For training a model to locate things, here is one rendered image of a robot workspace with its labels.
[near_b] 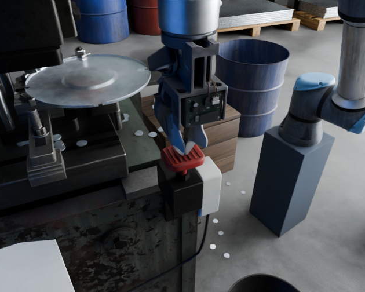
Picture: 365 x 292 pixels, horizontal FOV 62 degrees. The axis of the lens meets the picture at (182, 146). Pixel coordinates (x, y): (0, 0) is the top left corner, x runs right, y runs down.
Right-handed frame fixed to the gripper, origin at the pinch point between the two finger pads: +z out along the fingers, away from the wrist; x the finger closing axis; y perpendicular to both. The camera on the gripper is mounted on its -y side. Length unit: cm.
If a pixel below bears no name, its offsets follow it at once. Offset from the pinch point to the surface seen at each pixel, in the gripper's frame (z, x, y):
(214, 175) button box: 15.2, 10.1, -5.5
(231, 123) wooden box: 46, 52, -64
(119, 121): 10.0, -5.9, -28.0
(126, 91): -0.6, -4.0, -22.6
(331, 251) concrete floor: 78, 68, -5
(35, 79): -0.6, -22.7, -36.9
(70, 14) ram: -16.2, -12.0, -28.0
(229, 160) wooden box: 70, 53, -64
